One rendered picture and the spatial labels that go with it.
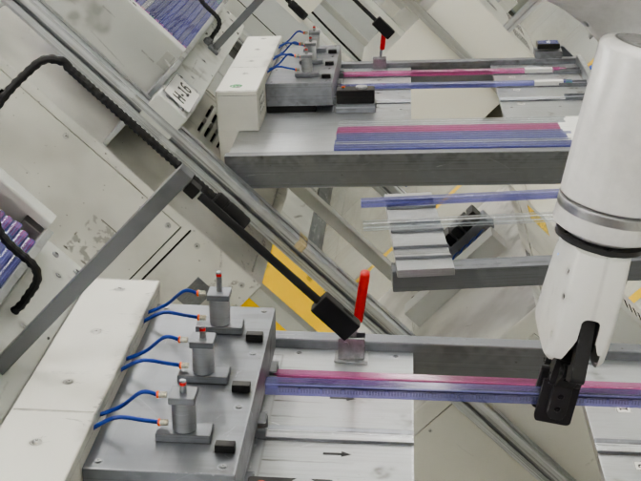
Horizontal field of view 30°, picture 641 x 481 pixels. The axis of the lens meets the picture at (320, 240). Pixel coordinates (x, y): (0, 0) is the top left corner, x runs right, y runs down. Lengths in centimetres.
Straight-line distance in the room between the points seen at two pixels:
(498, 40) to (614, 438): 453
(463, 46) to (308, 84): 333
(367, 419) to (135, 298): 29
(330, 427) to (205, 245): 101
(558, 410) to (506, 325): 120
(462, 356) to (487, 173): 77
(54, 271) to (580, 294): 66
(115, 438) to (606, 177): 49
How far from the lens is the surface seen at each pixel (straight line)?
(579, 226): 97
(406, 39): 568
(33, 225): 141
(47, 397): 115
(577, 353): 100
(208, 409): 115
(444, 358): 139
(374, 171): 211
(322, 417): 125
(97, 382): 116
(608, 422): 128
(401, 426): 124
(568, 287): 98
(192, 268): 221
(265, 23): 888
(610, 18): 105
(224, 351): 125
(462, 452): 236
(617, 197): 96
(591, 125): 96
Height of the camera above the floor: 144
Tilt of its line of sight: 12 degrees down
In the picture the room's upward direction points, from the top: 48 degrees counter-clockwise
